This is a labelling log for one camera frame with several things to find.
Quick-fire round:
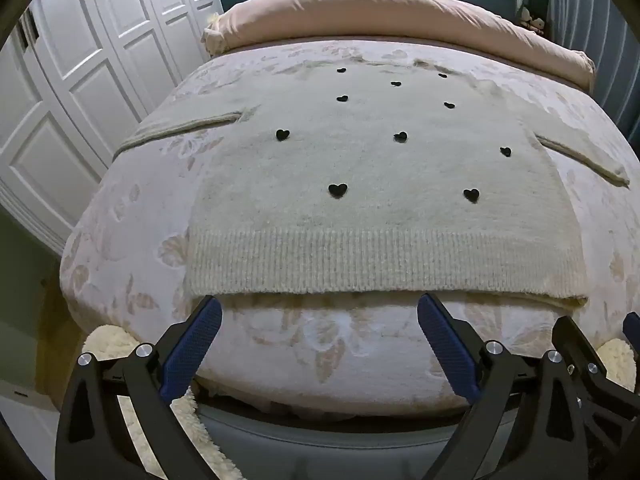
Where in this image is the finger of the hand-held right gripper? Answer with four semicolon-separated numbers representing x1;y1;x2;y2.
622;312;640;349
551;315;640;461

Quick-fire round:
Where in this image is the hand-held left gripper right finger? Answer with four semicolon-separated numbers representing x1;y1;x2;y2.
417;292;591;480

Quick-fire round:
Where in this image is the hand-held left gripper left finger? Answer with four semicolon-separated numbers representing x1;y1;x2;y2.
55;295;223;480

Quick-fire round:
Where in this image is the cream sweater with black hearts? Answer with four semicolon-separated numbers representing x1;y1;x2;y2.
114;57;631;311

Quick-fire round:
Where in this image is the white fluffy rug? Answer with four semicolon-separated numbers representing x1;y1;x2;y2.
82;325;251;480

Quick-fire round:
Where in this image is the bed with floral cover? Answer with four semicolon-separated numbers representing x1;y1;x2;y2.
59;40;640;418

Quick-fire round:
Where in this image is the white panelled wardrobe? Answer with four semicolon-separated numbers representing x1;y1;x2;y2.
0;0;224;257

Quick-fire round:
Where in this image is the grey-blue curtain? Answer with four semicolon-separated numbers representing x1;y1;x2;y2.
547;0;640;147

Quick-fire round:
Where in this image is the pale bedside ornament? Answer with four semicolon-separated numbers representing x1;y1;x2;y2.
517;5;549;37

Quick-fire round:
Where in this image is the pink duvet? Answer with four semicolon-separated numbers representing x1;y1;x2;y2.
201;0;597;93

